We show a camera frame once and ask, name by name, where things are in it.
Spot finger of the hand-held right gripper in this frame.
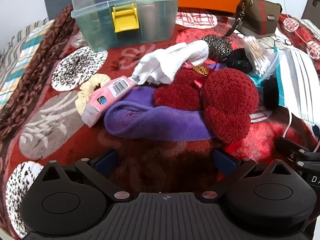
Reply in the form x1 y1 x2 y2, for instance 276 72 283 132
275 137 312 163

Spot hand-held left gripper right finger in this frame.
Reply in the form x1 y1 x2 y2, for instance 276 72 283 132
200 149 300 203

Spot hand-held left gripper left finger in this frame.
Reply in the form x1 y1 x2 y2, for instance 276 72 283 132
32 149 129 202

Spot red plush bow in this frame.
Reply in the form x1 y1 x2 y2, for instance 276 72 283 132
154 67 260 144

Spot face masks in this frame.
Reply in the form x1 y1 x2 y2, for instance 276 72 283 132
274 47 320 128

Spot teal wipes pack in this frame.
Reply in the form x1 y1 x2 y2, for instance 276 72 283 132
249 75 265 88

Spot white towel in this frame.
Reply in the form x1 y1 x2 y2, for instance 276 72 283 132
131 41 209 85

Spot red printed blanket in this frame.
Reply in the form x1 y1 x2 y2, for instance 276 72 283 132
0 5 320 240

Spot purple headband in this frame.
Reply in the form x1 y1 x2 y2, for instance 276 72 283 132
104 64 218 142

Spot pink tissue pack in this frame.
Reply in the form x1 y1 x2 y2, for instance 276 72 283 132
82 76 137 128

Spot cream scrunchie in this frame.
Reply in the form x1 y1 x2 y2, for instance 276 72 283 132
75 74 112 117

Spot bag of cotton swabs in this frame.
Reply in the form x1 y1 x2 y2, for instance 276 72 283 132
242 35 279 78

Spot brown patterned cloth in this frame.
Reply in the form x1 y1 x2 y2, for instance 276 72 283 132
0 5 75 140

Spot black glitter scrunchie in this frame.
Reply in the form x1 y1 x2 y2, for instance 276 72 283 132
202 35 233 63

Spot clear plastic storage box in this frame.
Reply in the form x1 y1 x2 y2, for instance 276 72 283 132
70 0 182 52

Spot striped bed sheet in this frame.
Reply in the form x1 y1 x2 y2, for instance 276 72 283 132
0 17 50 110

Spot grey bottle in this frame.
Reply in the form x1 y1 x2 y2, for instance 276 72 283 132
139 1 160 40

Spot olive pouch with strap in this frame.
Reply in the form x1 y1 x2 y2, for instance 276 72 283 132
225 0 282 39

